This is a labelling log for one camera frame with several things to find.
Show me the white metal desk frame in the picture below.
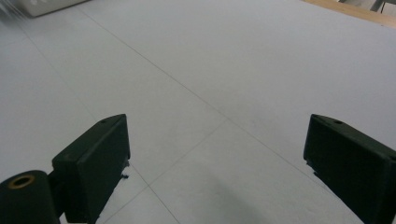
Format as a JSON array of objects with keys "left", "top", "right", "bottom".
[{"left": 337, "top": 0, "right": 396, "bottom": 17}]

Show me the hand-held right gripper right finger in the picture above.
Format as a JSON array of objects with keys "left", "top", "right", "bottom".
[{"left": 303, "top": 113, "right": 396, "bottom": 224}]

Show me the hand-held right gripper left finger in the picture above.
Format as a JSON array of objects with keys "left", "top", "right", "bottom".
[{"left": 51, "top": 113, "right": 132, "bottom": 224}]

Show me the white table cover board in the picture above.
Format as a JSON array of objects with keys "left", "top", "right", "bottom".
[{"left": 0, "top": 0, "right": 396, "bottom": 224}]

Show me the white perforated plastic basket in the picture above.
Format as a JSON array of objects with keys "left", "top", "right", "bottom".
[{"left": 17, "top": 0, "right": 92, "bottom": 19}]

